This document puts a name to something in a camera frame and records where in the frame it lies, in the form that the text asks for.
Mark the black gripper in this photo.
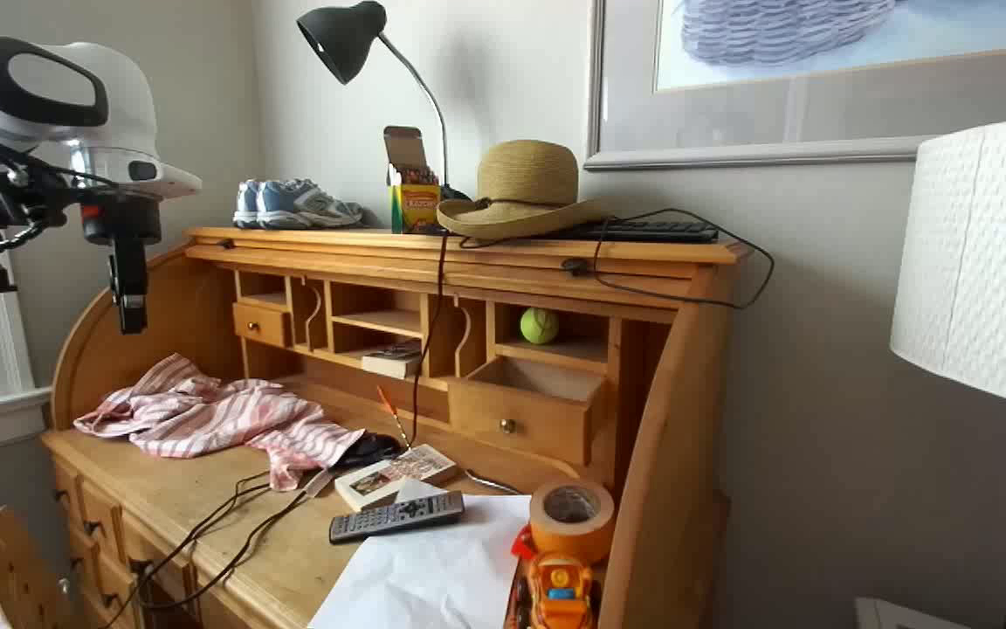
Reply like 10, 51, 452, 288
81, 196, 160, 334

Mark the small wooden drawer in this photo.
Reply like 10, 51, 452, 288
235, 300, 289, 346
447, 357, 606, 466

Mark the orange masking tape roll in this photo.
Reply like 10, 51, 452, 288
531, 478, 615, 563

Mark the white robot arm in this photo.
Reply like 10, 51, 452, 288
0, 36, 204, 334

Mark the pair of blue sneakers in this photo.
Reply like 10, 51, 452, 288
232, 178, 369, 231

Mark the red striped white cloth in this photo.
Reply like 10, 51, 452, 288
74, 352, 360, 493

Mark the wooden roll-top desk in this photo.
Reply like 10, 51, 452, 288
47, 226, 744, 629

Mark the black desk lamp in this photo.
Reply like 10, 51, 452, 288
293, 0, 475, 210

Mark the open yellow green box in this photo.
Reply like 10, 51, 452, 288
383, 127, 442, 234

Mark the small photo book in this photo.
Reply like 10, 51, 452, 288
336, 443, 459, 510

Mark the wooden chair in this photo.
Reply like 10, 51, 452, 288
0, 507, 74, 629

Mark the straw sun hat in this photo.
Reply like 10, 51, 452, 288
437, 140, 602, 242

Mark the green tennis ball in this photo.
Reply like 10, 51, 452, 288
522, 309, 559, 346

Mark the black remote control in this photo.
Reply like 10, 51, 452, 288
330, 493, 464, 546

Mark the white paper sheet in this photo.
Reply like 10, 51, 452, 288
306, 498, 529, 629

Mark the black keyboard on desk top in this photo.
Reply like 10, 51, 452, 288
559, 219, 721, 245

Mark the orange toy truck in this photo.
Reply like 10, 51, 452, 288
508, 527, 593, 629

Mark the white floor lamp shade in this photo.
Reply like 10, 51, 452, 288
892, 124, 1006, 397

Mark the black cable on desk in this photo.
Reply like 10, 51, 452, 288
105, 466, 348, 629

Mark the orange handled tool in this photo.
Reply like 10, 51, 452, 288
375, 389, 412, 443

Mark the framed wall picture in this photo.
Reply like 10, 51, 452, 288
588, 0, 1006, 170

